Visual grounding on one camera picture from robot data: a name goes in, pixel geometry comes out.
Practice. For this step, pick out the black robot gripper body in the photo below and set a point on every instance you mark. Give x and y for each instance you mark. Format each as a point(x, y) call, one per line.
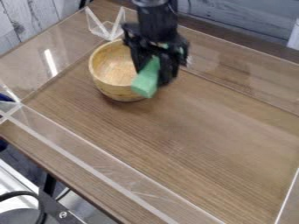
point(157, 29)

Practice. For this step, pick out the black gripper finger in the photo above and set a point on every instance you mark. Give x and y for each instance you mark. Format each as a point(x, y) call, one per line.
point(169, 69)
point(141, 55)

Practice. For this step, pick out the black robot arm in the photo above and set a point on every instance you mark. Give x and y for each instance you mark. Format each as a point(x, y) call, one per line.
point(153, 36)

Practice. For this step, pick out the clear acrylic corner bracket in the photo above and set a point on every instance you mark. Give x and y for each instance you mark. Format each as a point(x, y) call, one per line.
point(107, 30)

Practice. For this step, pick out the green rectangular block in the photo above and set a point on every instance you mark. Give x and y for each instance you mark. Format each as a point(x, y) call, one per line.
point(145, 83)

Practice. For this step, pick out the brown wooden bowl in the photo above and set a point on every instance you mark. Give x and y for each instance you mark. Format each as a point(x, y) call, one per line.
point(113, 71)

